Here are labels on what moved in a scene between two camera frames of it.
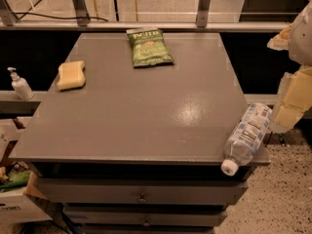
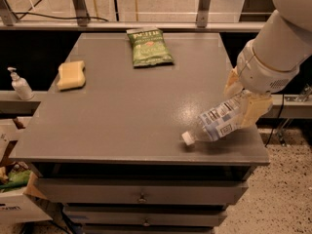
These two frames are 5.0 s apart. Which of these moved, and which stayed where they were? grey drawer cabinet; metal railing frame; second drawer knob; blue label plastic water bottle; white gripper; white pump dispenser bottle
Moved: white gripper; blue label plastic water bottle
Stayed: grey drawer cabinet; second drawer knob; white pump dispenser bottle; metal railing frame
